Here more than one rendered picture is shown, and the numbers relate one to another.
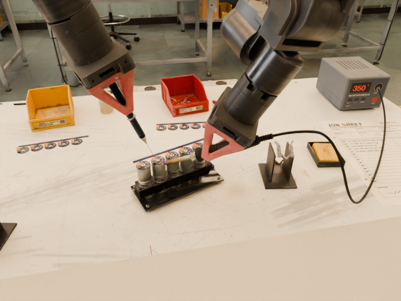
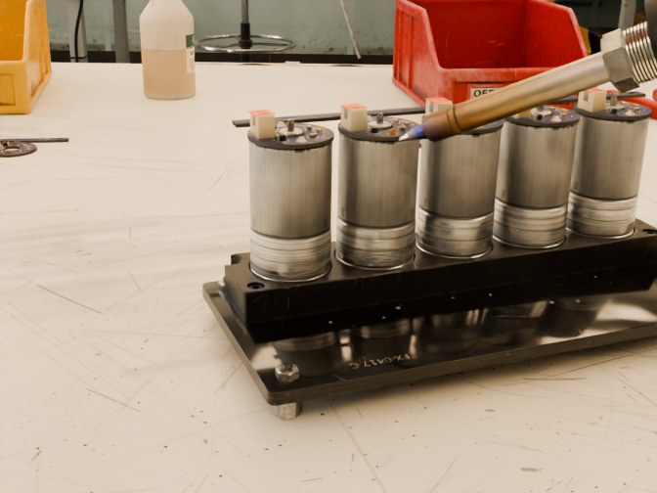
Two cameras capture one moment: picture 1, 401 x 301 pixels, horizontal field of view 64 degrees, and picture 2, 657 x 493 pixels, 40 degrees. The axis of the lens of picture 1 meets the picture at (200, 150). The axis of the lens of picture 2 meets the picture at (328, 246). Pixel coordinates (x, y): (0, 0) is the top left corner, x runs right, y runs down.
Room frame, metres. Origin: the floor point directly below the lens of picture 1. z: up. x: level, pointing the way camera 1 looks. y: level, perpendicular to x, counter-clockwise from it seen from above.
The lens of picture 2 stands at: (0.19, 0.05, 0.88)
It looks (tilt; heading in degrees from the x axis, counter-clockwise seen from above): 22 degrees down; 9
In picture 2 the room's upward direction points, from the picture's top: 1 degrees clockwise
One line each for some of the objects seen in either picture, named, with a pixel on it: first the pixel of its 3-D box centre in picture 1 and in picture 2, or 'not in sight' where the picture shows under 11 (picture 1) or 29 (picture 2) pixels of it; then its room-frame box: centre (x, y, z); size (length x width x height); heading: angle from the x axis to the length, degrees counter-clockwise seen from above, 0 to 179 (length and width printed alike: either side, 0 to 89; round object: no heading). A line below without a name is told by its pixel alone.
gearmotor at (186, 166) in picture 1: (185, 161); (532, 187); (0.48, 0.03, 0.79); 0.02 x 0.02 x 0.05
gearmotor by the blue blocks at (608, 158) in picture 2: (199, 156); (602, 179); (0.50, 0.00, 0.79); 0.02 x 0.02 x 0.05
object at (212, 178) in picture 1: (178, 184); (477, 308); (0.45, 0.04, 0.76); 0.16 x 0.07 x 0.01; 121
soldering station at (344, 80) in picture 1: (349, 83); not in sight; (0.83, -0.41, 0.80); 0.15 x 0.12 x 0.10; 8
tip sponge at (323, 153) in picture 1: (325, 153); not in sight; (0.55, -0.26, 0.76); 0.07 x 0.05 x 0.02; 2
